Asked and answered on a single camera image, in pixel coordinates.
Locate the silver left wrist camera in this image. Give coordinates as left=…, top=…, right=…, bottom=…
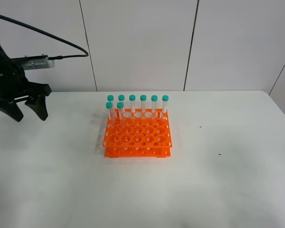
left=12, top=55, right=55, bottom=70

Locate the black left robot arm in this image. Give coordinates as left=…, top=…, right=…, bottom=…
left=0, top=45, right=51, bottom=122

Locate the teal capped test tube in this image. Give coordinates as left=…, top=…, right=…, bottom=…
left=129, top=95, right=136, bottom=113
left=107, top=95, right=114, bottom=103
left=118, top=95, right=125, bottom=102
left=140, top=95, right=147, bottom=113
left=117, top=102, right=124, bottom=121
left=161, top=95, right=169, bottom=113
left=151, top=95, right=158, bottom=118
left=106, top=102, right=115, bottom=121

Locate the black left camera cable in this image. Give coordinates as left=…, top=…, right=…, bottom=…
left=0, top=11, right=89, bottom=60

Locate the orange test tube rack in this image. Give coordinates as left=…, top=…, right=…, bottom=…
left=102, top=108, right=172, bottom=158

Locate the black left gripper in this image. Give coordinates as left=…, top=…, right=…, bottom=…
left=0, top=45, right=50, bottom=122

